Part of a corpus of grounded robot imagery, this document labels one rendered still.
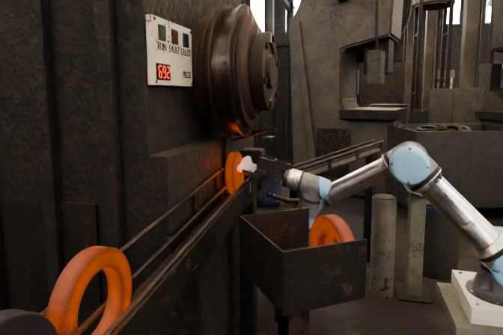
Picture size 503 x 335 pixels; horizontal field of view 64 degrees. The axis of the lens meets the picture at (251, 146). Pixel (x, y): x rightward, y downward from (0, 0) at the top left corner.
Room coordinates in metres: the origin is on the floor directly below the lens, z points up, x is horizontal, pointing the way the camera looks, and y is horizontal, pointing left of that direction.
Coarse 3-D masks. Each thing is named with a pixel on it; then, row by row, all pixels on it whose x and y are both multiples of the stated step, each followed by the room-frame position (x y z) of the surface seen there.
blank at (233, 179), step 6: (228, 156) 1.44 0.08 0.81; (234, 156) 1.43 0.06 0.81; (240, 156) 1.50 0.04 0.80; (228, 162) 1.41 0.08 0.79; (234, 162) 1.41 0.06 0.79; (228, 168) 1.40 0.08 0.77; (234, 168) 1.41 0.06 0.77; (228, 174) 1.40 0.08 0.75; (234, 174) 1.41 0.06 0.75; (240, 174) 1.50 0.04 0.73; (228, 180) 1.40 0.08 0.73; (234, 180) 1.40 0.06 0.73; (240, 180) 1.48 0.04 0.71; (228, 186) 1.41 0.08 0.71; (234, 186) 1.40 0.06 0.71; (228, 192) 1.43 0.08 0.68
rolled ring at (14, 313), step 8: (0, 312) 0.47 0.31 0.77; (8, 312) 0.47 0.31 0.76; (16, 312) 0.47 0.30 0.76; (24, 312) 0.48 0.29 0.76; (32, 312) 0.49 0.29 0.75; (0, 320) 0.45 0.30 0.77; (8, 320) 0.45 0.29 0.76; (16, 320) 0.46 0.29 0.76; (24, 320) 0.47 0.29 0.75; (32, 320) 0.49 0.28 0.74; (40, 320) 0.50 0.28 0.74; (48, 320) 0.51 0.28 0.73; (0, 328) 0.44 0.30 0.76; (8, 328) 0.45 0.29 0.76; (16, 328) 0.46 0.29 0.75; (24, 328) 0.47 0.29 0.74; (32, 328) 0.49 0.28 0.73; (40, 328) 0.50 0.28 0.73; (48, 328) 0.51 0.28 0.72
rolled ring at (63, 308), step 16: (80, 256) 0.61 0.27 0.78; (96, 256) 0.61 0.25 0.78; (112, 256) 0.66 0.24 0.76; (64, 272) 0.58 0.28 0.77; (80, 272) 0.58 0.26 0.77; (96, 272) 0.61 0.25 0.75; (112, 272) 0.67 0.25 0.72; (128, 272) 0.70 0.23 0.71; (64, 288) 0.56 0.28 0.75; (80, 288) 0.57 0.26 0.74; (112, 288) 0.69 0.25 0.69; (128, 288) 0.70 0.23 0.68; (48, 304) 0.55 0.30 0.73; (64, 304) 0.54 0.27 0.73; (112, 304) 0.68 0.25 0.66; (128, 304) 0.70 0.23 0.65; (64, 320) 0.54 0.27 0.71; (112, 320) 0.66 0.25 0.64
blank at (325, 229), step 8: (320, 216) 0.93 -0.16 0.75; (328, 216) 0.90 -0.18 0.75; (336, 216) 0.90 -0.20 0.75; (312, 224) 0.96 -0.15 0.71; (320, 224) 0.92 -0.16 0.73; (328, 224) 0.89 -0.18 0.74; (336, 224) 0.87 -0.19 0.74; (344, 224) 0.87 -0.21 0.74; (312, 232) 0.96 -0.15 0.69; (320, 232) 0.92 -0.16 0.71; (328, 232) 0.89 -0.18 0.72; (336, 232) 0.86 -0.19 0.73; (344, 232) 0.86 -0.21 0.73; (312, 240) 0.96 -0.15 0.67; (320, 240) 0.92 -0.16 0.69; (328, 240) 0.91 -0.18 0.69; (344, 240) 0.84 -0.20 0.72; (352, 240) 0.85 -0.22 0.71
